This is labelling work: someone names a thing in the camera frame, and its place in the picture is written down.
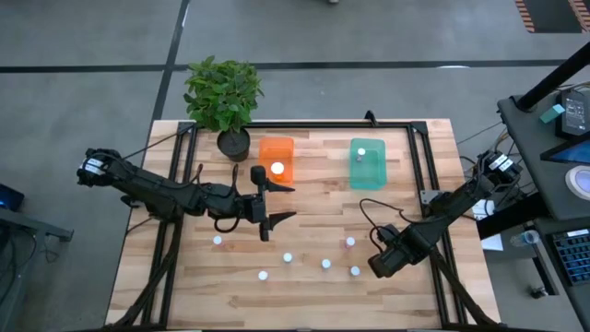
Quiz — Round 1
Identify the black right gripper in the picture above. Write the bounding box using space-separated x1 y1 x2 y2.
367 230 428 280

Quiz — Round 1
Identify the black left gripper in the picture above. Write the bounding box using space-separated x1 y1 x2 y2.
239 165 299 243

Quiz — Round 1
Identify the large white cap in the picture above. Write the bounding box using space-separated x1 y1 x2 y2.
269 160 287 182

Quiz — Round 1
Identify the orange translucent plastic bin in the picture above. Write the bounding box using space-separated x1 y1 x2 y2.
256 136 296 190

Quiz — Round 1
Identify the teal translucent plastic bin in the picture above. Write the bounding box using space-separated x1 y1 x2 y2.
348 136 388 192

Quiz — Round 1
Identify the green potted plant black pot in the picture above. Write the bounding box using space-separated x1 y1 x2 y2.
183 54 266 163

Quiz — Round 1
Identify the clear water bottle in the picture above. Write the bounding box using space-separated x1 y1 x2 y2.
509 229 541 248

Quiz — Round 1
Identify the backlit keyboard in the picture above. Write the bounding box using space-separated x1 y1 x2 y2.
550 228 590 287

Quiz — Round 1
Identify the black side table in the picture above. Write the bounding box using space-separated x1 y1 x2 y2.
477 89 590 332

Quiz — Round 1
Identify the round white device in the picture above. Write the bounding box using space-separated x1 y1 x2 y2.
565 164 590 202

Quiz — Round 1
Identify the small teal box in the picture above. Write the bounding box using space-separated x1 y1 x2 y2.
539 103 567 125

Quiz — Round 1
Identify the black power adapter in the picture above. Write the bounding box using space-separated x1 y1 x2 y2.
555 89 589 139

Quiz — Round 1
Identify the grey metal cart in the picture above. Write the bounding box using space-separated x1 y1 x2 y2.
0 207 75 332

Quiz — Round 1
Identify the black metal pole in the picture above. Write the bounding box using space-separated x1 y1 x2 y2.
515 43 590 112

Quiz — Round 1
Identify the black device blue light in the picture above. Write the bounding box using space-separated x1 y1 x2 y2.
0 183 27 212

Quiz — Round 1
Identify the orange black striped mat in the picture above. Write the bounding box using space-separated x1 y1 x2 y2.
514 0 590 34

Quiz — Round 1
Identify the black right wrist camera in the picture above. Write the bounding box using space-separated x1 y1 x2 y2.
376 223 403 245

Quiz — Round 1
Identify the grey metal bracket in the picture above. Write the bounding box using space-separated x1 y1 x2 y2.
419 188 444 205

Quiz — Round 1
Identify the black aluminium table frame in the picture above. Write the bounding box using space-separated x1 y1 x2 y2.
105 120 497 332

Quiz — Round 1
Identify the thin black taut cable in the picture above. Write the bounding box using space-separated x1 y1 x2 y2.
120 124 195 161

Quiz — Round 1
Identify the bundle of loose cables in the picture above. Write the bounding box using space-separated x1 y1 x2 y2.
455 120 538 199

